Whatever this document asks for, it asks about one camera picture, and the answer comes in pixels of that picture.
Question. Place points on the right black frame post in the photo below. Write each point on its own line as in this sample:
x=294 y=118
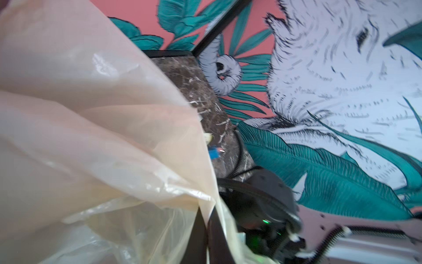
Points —
x=220 y=25

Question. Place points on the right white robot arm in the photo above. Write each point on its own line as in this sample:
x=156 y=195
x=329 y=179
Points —
x=288 y=175

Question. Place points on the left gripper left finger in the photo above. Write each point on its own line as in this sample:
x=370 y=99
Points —
x=196 y=250

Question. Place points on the translucent cream plastic bag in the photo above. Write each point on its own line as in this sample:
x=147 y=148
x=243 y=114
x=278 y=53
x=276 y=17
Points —
x=103 y=160

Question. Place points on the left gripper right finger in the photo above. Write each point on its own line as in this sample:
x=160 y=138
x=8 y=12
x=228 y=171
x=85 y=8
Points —
x=219 y=252

